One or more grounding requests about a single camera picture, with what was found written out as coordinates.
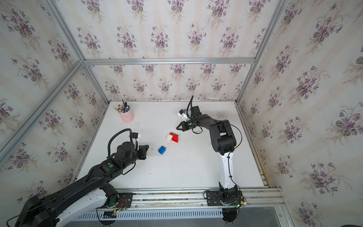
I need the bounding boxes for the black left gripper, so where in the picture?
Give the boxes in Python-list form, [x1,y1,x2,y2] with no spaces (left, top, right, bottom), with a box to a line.
[121,145,150,171]

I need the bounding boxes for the blue lego brick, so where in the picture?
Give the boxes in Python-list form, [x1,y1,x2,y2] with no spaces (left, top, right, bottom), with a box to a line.
[158,146,166,155]

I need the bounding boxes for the white lego brick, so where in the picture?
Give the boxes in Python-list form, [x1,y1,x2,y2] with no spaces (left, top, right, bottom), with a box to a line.
[166,134,173,142]

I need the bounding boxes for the long red lego brick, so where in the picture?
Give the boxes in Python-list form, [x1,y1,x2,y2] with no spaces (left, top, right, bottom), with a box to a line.
[169,132,179,143]

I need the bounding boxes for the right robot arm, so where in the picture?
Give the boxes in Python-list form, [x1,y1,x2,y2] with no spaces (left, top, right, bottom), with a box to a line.
[177,106,239,204]

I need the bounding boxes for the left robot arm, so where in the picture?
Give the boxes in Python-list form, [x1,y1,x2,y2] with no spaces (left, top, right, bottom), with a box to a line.
[15,142,149,227]

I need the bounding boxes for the pink pen cup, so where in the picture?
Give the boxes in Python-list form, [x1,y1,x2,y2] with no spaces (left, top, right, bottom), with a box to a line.
[120,110,134,123]

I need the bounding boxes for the pens in cup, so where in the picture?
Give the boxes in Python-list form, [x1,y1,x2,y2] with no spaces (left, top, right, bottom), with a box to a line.
[114,100,130,114]

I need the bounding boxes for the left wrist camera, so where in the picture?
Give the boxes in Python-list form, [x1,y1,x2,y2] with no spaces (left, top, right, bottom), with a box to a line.
[131,132,140,143]

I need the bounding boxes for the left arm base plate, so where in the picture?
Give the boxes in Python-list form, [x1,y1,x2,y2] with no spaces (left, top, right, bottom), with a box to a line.
[101,193,133,210]

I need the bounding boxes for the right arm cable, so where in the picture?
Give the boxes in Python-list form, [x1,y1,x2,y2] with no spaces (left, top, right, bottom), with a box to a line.
[185,95,244,191]

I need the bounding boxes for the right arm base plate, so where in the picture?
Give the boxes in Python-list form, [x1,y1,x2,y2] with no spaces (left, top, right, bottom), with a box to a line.
[203,190,246,207]

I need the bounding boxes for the aluminium rail frame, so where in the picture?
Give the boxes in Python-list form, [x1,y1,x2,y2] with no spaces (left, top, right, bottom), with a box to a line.
[117,188,286,211]

